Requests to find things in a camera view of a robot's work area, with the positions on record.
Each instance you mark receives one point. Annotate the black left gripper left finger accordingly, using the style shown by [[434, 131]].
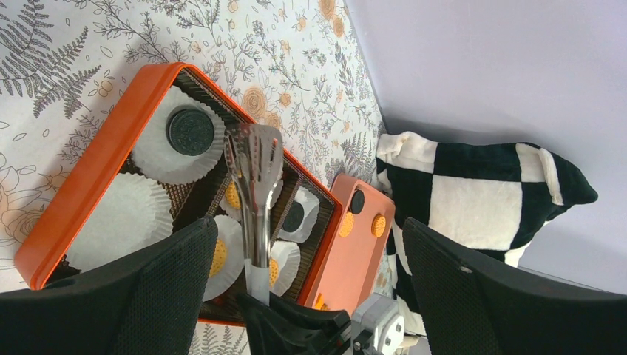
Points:
[[147, 302]]

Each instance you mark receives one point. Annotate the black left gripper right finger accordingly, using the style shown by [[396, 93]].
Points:
[[474, 304]]

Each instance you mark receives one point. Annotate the round yellow biscuit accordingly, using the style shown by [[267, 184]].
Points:
[[219, 258], [378, 225], [274, 270], [232, 197], [347, 224]]

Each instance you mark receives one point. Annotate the orange compartment box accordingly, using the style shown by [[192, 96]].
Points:
[[110, 154]]

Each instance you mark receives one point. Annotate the pink cookie tray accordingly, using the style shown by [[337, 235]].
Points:
[[345, 268]]

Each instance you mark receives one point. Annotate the black sandwich cookie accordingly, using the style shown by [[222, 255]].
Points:
[[357, 202], [190, 131], [294, 218]]

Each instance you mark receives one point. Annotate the metal tongs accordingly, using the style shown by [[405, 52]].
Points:
[[257, 196]]

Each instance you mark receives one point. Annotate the black white checkered pillow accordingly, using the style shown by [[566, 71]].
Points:
[[491, 198]]

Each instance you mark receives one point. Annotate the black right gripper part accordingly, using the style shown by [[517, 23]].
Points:
[[283, 328]]

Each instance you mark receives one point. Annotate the orange fish-shaped cookie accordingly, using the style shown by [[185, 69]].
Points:
[[320, 303]]

